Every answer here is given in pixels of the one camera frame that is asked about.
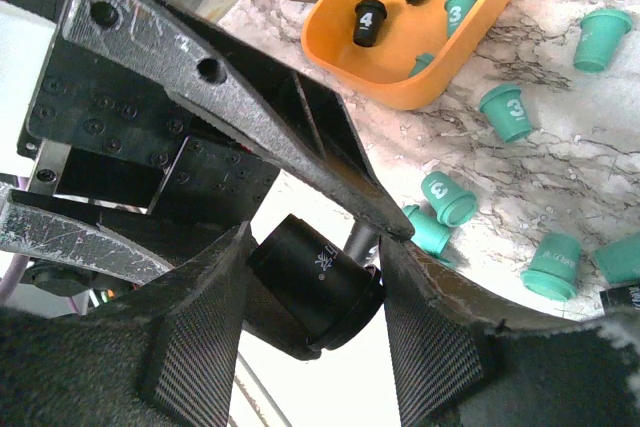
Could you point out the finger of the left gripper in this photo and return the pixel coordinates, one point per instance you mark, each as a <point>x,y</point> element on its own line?
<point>285,117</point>

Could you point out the orange plastic storage basket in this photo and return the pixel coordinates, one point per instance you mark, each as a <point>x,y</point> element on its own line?
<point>413,60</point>

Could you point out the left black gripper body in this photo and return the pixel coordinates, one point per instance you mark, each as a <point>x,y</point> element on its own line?
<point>130,144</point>

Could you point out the teal capsule top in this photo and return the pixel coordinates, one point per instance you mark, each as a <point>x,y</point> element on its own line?
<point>601,33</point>

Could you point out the teal capsule in basket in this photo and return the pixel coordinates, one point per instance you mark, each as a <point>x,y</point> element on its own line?
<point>456,11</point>

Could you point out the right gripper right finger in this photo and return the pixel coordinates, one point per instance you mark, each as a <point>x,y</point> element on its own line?
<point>464,356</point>

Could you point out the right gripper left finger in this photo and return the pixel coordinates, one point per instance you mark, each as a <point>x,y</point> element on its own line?
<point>163,355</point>

